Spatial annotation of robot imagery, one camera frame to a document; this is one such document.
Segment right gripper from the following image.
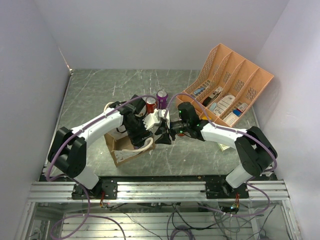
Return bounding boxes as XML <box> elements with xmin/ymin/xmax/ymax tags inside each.
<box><xmin>154</xmin><ymin>119</ymin><xmax>190</xmax><ymax>145</ymax></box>

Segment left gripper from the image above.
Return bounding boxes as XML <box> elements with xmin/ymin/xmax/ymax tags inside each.
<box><xmin>125</xmin><ymin>115</ymin><xmax>153</xmax><ymax>148</ymax></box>

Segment red cola can back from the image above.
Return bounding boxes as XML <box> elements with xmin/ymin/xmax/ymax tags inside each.
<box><xmin>145</xmin><ymin>97</ymin><xmax>157</xmax><ymax>114</ymax></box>

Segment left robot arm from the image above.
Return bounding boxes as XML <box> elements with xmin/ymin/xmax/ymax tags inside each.
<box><xmin>45</xmin><ymin>95</ymin><xmax>154</xmax><ymax>199</ymax></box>

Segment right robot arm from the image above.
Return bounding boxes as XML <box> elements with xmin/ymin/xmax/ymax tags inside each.
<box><xmin>151</xmin><ymin>102</ymin><xmax>278</xmax><ymax>198</ymax></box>

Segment purple Fanta can back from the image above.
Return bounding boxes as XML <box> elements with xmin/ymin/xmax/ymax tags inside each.
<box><xmin>156</xmin><ymin>89</ymin><xmax>168</xmax><ymax>110</ymax></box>

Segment green white small box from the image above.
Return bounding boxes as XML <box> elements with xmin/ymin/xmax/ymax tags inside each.
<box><xmin>219</xmin><ymin>144</ymin><xmax>230</xmax><ymax>151</ymax></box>

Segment blue toy car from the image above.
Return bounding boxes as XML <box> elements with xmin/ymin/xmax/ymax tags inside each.
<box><xmin>193</xmin><ymin>88</ymin><xmax>204</xmax><ymax>96</ymax></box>

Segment orange plastic desk organizer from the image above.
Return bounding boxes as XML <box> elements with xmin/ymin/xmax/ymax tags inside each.
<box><xmin>176</xmin><ymin>43</ymin><xmax>274</xmax><ymax>127</ymax></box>

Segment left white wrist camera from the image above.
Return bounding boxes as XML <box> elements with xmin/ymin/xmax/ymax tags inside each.
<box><xmin>142</xmin><ymin>109</ymin><xmax>161</xmax><ymax>130</ymax></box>

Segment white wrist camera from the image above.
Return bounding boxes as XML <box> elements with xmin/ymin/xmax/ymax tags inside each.
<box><xmin>158</xmin><ymin>109</ymin><xmax>170</xmax><ymax>121</ymax></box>
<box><xmin>142</xmin><ymin>109</ymin><xmax>161</xmax><ymax>130</ymax></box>

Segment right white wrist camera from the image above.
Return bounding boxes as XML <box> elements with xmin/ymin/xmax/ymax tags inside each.
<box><xmin>158</xmin><ymin>109</ymin><xmax>170</xmax><ymax>121</ymax></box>

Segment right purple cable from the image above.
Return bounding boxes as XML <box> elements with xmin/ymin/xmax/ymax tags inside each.
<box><xmin>164</xmin><ymin>93</ymin><xmax>279</xmax><ymax>218</ymax></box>

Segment aluminium mounting rail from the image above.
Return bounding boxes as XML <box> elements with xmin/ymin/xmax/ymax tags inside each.
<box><xmin>27</xmin><ymin>175</ymin><xmax>290</xmax><ymax>203</ymax></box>

